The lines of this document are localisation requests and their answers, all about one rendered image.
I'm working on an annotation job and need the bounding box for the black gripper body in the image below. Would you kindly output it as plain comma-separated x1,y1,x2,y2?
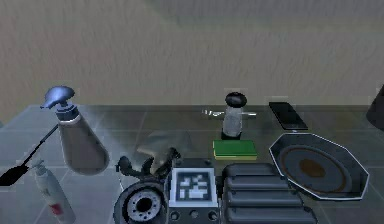
113,147,183,224

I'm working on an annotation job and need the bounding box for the grey spray bottle blue trigger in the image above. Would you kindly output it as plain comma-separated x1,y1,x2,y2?
39,85,111,176

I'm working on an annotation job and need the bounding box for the white bottle red label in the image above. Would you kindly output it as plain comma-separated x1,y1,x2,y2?
30,159,77,224

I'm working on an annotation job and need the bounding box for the green yellow sponge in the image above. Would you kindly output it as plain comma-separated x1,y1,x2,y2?
212,139,259,162

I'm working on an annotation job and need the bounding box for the silver metal utensil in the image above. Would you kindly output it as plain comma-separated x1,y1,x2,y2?
201,108,258,119

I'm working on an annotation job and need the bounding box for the grey pepper grinder black top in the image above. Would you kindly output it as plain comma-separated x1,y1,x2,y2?
220,91,249,141

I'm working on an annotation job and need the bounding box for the black flat phone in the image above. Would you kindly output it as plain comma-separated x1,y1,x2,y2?
268,101,309,132

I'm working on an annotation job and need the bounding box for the black octagonal pan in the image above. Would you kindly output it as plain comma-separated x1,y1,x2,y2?
268,132,371,202

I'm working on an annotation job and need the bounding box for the black round object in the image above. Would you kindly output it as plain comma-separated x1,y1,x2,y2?
365,84,384,132

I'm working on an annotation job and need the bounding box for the black long-handled spatula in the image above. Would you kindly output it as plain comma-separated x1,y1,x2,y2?
0,123,60,188

